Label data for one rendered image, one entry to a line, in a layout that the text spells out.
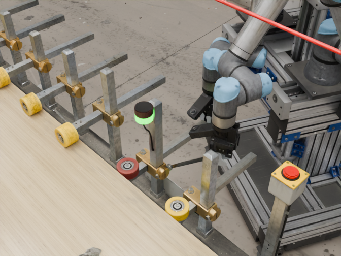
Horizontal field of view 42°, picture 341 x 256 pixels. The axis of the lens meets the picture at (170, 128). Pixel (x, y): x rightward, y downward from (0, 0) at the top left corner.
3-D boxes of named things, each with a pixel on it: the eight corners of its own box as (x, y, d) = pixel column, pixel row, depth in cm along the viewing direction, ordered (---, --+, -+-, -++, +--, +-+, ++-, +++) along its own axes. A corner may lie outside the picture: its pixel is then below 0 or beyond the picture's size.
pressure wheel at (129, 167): (130, 173, 169) (128, 153, 162) (144, 185, 165) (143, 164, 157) (114, 185, 165) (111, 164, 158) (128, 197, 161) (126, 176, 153)
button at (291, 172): (287, 167, 115) (289, 162, 114) (301, 175, 113) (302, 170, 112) (278, 175, 113) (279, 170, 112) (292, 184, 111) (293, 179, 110)
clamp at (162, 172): (145, 156, 173) (145, 147, 169) (170, 175, 166) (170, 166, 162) (134, 164, 170) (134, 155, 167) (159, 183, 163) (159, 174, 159)
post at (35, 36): (55, 114, 221) (35, 28, 189) (59, 117, 220) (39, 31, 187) (49, 117, 220) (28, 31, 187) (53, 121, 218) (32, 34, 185)
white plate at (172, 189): (145, 175, 182) (144, 158, 175) (192, 212, 168) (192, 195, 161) (144, 176, 181) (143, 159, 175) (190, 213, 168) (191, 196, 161)
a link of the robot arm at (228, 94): (248, 85, 130) (223, 93, 127) (244, 114, 137) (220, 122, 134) (232, 71, 135) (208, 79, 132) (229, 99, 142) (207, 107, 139)
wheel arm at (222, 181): (249, 158, 173) (250, 150, 170) (256, 162, 171) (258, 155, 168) (169, 223, 151) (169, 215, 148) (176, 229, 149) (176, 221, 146)
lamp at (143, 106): (147, 146, 159) (144, 98, 144) (158, 154, 156) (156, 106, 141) (134, 154, 156) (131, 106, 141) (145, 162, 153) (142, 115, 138)
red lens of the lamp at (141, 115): (144, 103, 146) (144, 98, 144) (157, 112, 143) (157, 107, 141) (130, 112, 143) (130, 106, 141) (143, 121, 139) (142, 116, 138)
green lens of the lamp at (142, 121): (144, 109, 147) (144, 104, 146) (157, 118, 144) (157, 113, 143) (131, 118, 144) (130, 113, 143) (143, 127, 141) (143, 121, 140)
